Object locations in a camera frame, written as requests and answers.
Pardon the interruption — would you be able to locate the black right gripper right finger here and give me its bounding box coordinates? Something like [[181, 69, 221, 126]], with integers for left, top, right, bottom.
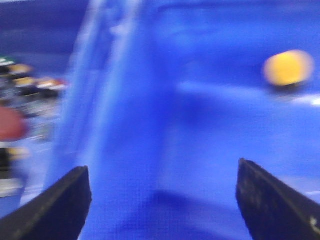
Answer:
[[235, 158, 320, 240]]

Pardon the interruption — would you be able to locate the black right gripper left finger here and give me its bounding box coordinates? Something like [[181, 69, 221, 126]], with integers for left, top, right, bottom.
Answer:
[[0, 166, 92, 240]]

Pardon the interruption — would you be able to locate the red mushroom push button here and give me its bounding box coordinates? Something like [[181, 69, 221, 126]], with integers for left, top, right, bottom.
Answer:
[[0, 106, 27, 142]]

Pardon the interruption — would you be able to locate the yellow mushroom push button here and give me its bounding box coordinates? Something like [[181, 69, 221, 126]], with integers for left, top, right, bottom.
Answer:
[[262, 49, 315, 88]]

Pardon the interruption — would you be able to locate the blue plastic bin right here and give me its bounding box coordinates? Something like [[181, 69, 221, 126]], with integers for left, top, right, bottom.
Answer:
[[44, 0, 320, 240]]

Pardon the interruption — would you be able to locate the blue plastic bin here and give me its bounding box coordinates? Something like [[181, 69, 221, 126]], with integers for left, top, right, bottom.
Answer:
[[44, 0, 320, 240], [0, 0, 111, 206]]

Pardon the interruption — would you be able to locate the blue plastic bin left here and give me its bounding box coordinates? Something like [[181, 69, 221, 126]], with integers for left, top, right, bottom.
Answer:
[[0, 0, 111, 206]]

